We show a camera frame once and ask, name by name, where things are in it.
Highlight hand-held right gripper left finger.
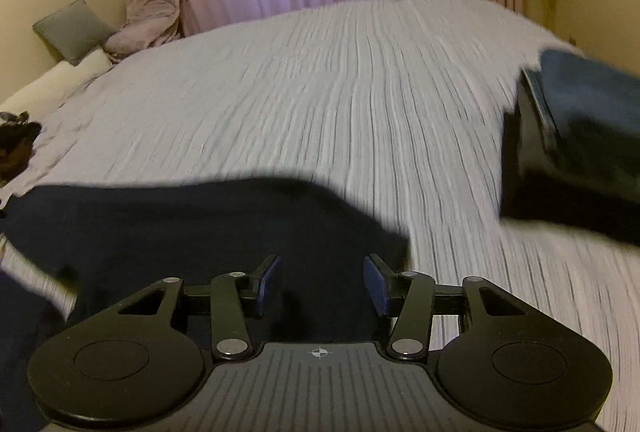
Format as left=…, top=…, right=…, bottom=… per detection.
left=103, top=253, right=282, bottom=360

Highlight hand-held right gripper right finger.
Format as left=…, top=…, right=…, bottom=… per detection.
left=363, top=253, right=538, bottom=360

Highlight dark navy garment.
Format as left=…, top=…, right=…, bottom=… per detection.
left=0, top=176, right=414, bottom=432

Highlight black pants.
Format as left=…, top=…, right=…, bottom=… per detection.
left=501, top=67, right=640, bottom=245

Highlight navy garment with patterned lining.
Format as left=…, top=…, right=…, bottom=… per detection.
left=522, top=48, right=640, bottom=165

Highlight black garment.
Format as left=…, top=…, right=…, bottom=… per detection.
left=12, top=121, right=42, bottom=150

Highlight crumpled pink blanket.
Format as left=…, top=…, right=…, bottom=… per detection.
left=103, top=0, right=184, bottom=64

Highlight white headboard cushion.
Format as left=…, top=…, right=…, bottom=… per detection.
left=0, top=49, right=114, bottom=119

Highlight grey pillow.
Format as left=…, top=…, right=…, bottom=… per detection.
left=32, top=0, right=117, bottom=66

